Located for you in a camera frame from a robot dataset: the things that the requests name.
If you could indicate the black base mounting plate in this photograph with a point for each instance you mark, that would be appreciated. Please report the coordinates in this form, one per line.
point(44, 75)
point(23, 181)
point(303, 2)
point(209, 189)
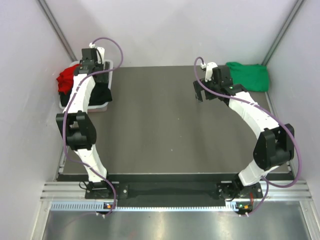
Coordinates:
point(211, 189)

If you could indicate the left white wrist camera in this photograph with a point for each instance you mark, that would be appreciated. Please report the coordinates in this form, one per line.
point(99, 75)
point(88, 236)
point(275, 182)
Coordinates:
point(100, 52)

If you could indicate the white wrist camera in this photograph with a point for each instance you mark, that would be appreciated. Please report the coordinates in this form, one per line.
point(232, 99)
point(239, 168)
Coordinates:
point(100, 52)
point(208, 68)

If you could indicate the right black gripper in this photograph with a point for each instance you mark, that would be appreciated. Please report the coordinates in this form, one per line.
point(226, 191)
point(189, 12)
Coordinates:
point(198, 88)

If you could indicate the red t shirt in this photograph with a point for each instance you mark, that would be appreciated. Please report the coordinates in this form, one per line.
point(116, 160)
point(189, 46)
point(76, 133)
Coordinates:
point(65, 79)

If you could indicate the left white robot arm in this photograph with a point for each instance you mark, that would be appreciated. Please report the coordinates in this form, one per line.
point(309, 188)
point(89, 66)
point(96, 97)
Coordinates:
point(91, 90)

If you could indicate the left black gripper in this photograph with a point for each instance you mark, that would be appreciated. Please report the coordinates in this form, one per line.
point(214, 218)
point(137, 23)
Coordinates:
point(102, 78)

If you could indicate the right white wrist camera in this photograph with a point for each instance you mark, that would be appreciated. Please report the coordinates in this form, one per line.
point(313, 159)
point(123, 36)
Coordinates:
point(208, 68)

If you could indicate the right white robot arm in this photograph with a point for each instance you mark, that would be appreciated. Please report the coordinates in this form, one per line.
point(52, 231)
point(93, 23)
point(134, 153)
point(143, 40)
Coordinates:
point(274, 146)

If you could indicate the aluminium frame rail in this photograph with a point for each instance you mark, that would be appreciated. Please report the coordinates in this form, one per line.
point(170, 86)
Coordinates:
point(68, 191)

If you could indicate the green folded t shirt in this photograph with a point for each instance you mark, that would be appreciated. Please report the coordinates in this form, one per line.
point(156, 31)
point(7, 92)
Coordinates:
point(254, 77)

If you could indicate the black t shirt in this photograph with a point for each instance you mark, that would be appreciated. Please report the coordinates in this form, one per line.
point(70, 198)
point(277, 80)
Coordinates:
point(100, 94)

